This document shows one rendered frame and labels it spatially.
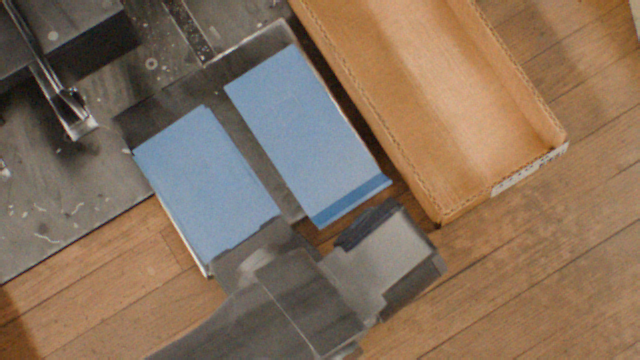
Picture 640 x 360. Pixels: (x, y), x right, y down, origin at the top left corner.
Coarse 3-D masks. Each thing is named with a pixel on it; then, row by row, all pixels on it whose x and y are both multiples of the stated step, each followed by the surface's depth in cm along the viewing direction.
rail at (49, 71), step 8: (8, 0) 110; (8, 8) 110; (16, 16) 109; (16, 24) 109; (24, 24) 109; (24, 32) 109; (32, 40) 109; (32, 48) 109; (40, 48) 109; (40, 56) 108; (48, 64) 108; (48, 72) 108; (56, 80) 108; (56, 88) 108; (64, 88) 109
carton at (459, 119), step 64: (320, 0) 118; (384, 0) 117; (448, 0) 116; (384, 64) 116; (448, 64) 116; (512, 64) 109; (384, 128) 108; (448, 128) 114; (512, 128) 114; (448, 192) 113
